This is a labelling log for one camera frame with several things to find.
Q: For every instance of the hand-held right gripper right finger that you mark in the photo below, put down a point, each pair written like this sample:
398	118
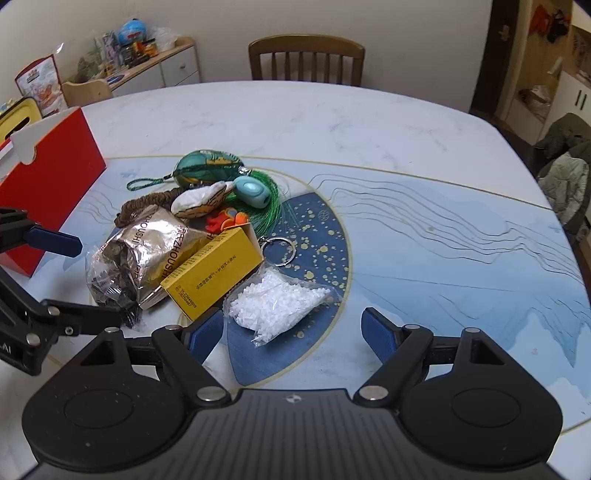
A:
377	334

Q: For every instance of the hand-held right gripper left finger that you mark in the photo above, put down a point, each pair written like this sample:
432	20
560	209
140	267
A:
207	333

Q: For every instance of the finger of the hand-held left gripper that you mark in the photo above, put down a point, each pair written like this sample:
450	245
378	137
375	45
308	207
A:
53	241
87	314

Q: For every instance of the clear bag of black parts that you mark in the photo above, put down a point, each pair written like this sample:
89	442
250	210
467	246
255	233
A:
108	281

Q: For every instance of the red cardboard box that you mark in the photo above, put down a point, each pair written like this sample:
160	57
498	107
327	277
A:
60	184

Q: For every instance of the yellow cardboard box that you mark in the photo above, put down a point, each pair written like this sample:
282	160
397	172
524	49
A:
212	272

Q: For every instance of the clear bag of white beads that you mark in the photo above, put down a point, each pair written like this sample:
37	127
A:
272	302

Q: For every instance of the gold foil snack packet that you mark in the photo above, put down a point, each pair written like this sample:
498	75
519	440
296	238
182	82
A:
157	249

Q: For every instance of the white shell plush charm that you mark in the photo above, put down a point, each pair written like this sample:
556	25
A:
198	203

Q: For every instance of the green sachet pendant with tassel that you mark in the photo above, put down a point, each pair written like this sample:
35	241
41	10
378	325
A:
207	166

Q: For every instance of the blue printed table mat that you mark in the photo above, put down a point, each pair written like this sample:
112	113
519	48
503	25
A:
438	267

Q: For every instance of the orange crab toy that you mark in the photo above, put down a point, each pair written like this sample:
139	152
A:
221	222

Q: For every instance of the yellow tissue box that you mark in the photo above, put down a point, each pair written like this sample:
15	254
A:
16	117

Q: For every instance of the teal oval pencil sharpener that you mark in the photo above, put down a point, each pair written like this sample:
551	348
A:
253	191

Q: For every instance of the small wooden child chair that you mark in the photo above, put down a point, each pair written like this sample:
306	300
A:
85	92

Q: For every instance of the red and white snack bag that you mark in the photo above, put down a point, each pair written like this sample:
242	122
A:
41	83

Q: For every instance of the pile of toys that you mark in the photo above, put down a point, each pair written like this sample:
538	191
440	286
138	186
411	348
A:
111	55

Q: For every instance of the white wooden sideboard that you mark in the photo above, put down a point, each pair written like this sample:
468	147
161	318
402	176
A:
180	64

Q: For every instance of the crumpled clear plastic bag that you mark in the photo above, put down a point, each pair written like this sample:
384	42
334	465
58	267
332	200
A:
165	38

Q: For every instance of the grey quilted jacket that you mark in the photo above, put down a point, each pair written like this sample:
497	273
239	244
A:
568	184

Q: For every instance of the dark green jacket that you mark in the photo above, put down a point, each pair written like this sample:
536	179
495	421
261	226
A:
565	134

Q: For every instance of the wooden dining chair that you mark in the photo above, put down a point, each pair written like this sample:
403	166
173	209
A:
304	50

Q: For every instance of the orange hanging clothing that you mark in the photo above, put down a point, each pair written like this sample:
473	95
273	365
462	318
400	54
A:
547	21

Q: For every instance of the dark wooden door frame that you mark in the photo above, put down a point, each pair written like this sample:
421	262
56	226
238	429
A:
496	60

